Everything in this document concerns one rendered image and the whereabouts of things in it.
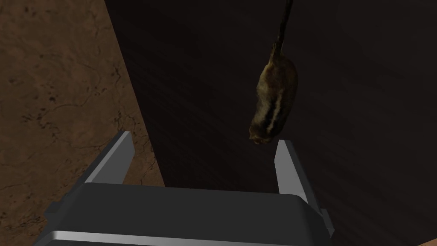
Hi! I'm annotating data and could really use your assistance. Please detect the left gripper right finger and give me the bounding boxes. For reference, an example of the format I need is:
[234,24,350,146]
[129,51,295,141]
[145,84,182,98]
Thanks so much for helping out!
[274,139,323,215]

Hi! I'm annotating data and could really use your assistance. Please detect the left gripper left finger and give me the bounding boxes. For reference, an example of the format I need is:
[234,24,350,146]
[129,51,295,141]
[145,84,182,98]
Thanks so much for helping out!
[84,130,136,185]

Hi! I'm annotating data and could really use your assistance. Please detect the brown striped cat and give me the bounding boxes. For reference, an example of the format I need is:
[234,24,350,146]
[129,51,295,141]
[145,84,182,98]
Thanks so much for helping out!
[248,0,299,145]

